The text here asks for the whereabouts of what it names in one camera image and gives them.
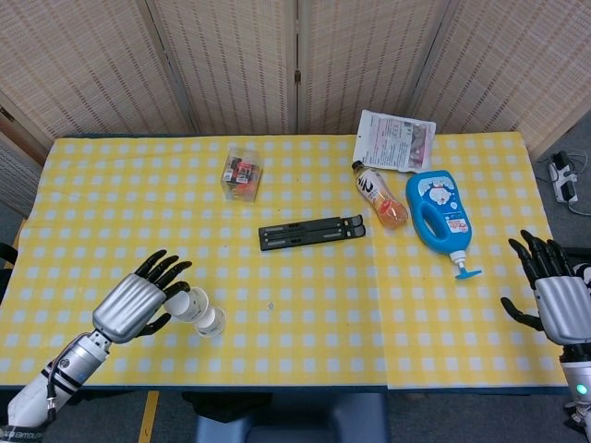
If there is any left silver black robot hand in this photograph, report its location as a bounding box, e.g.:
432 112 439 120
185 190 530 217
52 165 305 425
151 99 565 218
91 249 193 345

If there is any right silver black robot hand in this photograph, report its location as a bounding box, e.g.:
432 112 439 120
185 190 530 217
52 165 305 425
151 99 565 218
501 229 591 345

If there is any yellow checkered tablecloth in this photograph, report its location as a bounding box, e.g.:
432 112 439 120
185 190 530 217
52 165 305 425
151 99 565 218
0 134 390 389
368 131 570 392

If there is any white power strip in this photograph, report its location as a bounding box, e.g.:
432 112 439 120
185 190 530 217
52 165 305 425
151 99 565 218
548 150 580 205

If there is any blue pump soap bottle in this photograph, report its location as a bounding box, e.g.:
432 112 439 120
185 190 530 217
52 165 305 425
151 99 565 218
404 169 483 281

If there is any clear box of toy blocks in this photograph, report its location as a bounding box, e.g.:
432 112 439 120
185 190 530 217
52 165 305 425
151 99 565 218
221 146 265 204

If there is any woven folding screen panel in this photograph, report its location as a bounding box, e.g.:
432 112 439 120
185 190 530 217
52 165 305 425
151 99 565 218
295 0 456 136
408 0 591 158
146 0 302 137
0 91 45 219
0 0 198 153

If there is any black folding stand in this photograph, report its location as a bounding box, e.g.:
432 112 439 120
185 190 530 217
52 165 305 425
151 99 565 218
258 214 368 253

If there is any orange tea drink bottle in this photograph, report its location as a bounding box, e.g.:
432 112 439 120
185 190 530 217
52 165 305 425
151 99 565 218
351 160 410 231

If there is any white printed sachet packet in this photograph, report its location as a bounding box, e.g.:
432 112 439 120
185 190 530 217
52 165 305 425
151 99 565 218
352 109 438 174

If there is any white power cable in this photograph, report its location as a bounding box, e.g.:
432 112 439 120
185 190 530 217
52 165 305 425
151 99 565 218
568 151 591 216

